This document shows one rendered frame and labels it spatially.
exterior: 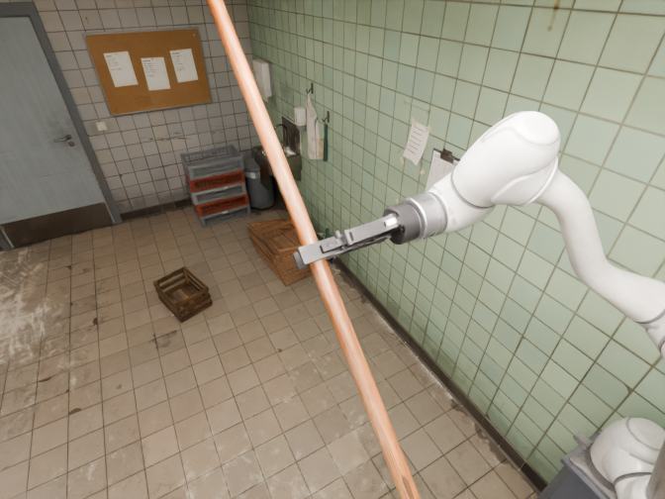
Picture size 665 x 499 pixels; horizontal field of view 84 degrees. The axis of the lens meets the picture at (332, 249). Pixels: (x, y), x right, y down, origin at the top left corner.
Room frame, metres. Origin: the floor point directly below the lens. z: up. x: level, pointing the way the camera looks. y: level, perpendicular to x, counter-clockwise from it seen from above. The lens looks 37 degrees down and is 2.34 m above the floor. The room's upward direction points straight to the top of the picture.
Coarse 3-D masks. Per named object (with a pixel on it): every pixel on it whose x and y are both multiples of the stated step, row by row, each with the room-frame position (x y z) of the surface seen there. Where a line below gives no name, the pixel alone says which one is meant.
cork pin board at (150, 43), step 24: (96, 48) 3.84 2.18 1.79; (120, 48) 3.93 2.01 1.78; (144, 48) 4.04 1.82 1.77; (168, 48) 4.14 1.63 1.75; (192, 48) 4.25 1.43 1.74; (96, 72) 3.80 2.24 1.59; (168, 72) 4.11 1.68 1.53; (120, 96) 3.87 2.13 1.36; (144, 96) 3.98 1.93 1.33; (168, 96) 4.09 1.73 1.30; (192, 96) 4.20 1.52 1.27
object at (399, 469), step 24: (216, 0) 0.83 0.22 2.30; (216, 24) 0.81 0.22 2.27; (240, 48) 0.77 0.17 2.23; (240, 72) 0.73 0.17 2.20; (264, 120) 0.66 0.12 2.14; (264, 144) 0.64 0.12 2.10; (288, 168) 0.61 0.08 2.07; (288, 192) 0.57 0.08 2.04; (312, 240) 0.51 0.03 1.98; (312, 264) 0.48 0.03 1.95; (336, 288) 0.46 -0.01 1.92; (336, 312) 0.42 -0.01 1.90; (360, 360) 0.37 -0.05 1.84; (360, 384) 0.34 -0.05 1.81; (384, 408) 0.32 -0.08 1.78; (384, 432) 0.29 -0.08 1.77; (384, 456) 0.27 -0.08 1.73; (408, 480) 0.24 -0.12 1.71
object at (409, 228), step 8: (392, 208) 0.60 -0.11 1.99; (400, 208) 0.59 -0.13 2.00; (408, 208) 0.59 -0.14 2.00; (384, 216) 0.61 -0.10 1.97; (400, 216) 0.57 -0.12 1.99; (408, 216) 0.58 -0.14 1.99; (416, 216) 0.58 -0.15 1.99; (400, 224) 0.56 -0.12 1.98; (408, 224) 0.57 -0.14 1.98; (416, 224) 0.57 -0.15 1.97; (392, 232) 0.57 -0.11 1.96; (400, 232) 0.57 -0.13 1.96; (408, 232) 0.56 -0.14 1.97; (416, 232) 0.57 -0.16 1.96; (392, 240) 0.58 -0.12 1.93; (400, 240) 0.56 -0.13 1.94; (408, 240) 0.56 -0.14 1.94
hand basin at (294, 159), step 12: (288, 120) 3.77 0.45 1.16; (288, 132) 3.80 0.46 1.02; (288, 144) 3.72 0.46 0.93; (300, 144) 3.54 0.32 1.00; (264, 156) 3.50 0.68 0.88; (288, 156) 3.50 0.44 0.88; (300, 156) 3.54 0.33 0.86; (264, 168) 3.48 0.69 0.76; (300, 168) 3.54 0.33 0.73; (264, 180) 3.57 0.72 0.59
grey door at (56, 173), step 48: (0, 48) 3.49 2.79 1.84; (48, 48) 3.64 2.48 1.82; (0, 96) 3.41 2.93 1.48; (48, 96) 3.58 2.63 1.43; (0, 144) 3.32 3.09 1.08; (48, 144) 3.50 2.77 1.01; (0, 192) 3.23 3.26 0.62; (48, 192) 3.41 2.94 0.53; (96, 192) 3.60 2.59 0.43; (0, 240) 3.11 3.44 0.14
